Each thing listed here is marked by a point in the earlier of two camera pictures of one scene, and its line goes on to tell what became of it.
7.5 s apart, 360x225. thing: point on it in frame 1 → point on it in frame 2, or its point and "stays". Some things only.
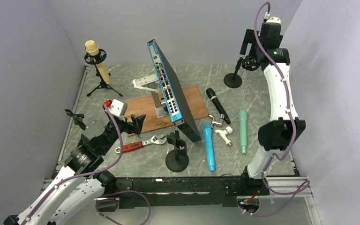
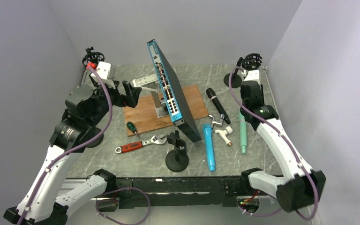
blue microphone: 208,131 stays
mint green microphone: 243,116 stays
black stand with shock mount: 233,79 stays
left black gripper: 137,121 → 123,101
